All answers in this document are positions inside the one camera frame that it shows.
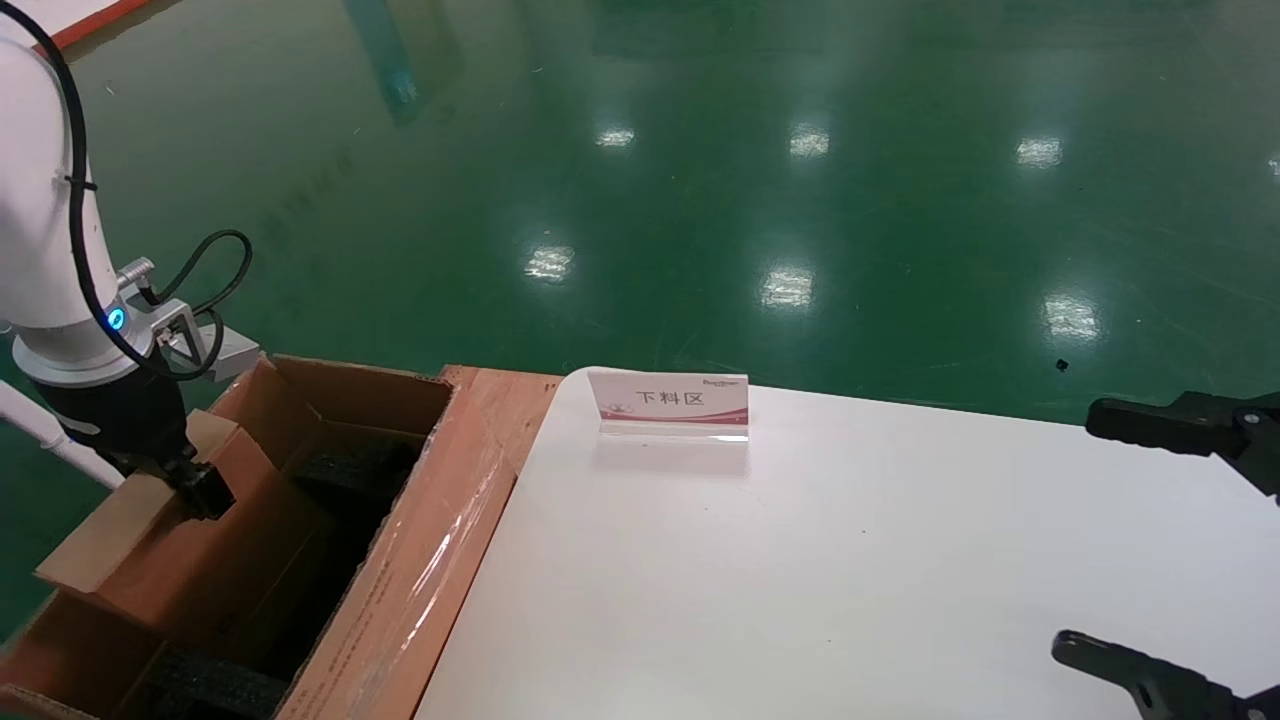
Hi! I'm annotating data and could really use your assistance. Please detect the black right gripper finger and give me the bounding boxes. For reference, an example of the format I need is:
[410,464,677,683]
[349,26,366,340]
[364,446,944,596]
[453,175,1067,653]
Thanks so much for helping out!
[1050,630,1280,720]
[1085,390,1280,501]

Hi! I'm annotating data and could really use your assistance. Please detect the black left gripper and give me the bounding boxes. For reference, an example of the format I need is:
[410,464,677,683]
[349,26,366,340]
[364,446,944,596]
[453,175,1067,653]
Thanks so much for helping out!
[35,368,236,522]

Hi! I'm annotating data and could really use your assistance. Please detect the small brown cardboard box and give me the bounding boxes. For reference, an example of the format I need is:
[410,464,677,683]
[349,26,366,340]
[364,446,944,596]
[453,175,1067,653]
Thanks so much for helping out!
[35,408,336,641]

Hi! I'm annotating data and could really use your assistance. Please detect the black foam box insert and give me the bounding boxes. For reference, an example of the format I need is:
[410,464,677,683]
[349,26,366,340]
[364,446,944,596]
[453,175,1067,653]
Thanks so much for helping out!
[150,438,423,720]

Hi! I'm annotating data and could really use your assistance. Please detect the large brown cardboard box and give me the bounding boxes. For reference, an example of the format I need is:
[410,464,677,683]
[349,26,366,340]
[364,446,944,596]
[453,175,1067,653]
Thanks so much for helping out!
[0,352,561,720]

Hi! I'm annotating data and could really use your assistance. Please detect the white plastic pipe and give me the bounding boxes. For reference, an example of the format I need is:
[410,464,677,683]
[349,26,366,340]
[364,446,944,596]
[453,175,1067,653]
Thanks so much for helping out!
[0,385,126,491]

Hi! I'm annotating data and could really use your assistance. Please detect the clear acrylic table sign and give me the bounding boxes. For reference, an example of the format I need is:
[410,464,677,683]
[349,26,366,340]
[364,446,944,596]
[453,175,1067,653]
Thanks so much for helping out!
[588,368,751,444]

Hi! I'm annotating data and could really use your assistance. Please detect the white board with red edge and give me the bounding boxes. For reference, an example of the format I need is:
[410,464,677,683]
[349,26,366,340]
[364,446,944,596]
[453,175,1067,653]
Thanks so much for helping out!
[40,0,153,51]

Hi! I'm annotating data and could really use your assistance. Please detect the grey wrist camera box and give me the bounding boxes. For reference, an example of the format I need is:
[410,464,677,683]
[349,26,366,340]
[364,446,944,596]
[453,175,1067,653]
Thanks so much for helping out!
[185,322,261,383]

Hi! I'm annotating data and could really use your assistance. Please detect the silver camera mounting bracket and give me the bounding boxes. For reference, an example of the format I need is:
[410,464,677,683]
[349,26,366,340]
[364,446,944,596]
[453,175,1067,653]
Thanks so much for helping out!
[118,257,209,369]

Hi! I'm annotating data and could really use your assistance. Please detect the thick black looped cable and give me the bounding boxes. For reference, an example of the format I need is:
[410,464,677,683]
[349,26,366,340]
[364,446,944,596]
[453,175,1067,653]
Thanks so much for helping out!
[140,229,254,381]

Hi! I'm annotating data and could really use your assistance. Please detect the thin black camera cable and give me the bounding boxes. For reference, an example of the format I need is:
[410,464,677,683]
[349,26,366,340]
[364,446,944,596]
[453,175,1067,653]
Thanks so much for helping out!
[0,0,206,383]

